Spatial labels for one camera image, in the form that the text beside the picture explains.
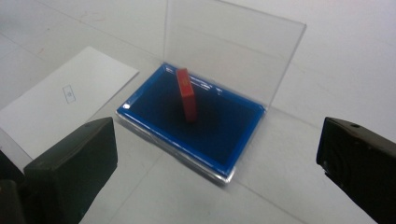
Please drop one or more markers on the white paper sheet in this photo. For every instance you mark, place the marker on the white paper sheet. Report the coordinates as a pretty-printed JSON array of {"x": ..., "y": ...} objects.
[{"x": 59, "y": 102}]

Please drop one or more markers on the red stamp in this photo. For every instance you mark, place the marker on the red stamp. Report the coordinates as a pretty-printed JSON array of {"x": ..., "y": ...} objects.
[{"x": 187, "y": 95}]

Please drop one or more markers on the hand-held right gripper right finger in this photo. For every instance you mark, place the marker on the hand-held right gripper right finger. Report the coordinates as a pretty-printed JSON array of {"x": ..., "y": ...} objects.
[{"x": 361, "y": 161}]

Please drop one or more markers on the white table cover sheet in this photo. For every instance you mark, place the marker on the white table cover sheet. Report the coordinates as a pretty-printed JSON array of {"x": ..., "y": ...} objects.
[{"x": 336, "y": 68}]

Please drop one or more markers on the blue ink pad box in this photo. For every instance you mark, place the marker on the blue ink pad box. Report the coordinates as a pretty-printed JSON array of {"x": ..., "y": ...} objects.
[{"x": 193, "y": 124}]

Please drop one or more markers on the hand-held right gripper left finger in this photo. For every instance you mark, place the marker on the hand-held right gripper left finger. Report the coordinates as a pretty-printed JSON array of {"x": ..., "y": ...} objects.
[{"x": 71, "y": 174}]

